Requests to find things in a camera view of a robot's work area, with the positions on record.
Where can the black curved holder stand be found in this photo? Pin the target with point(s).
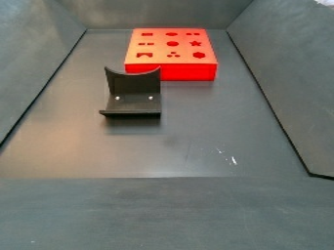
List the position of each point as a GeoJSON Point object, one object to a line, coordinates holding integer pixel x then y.
{"type": "Point", "coordinates": [134, 93]}

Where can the red shape sorter block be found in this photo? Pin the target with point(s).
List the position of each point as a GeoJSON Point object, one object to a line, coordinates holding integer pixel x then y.
{"type": "Point", "coordinates": [179, 50]}

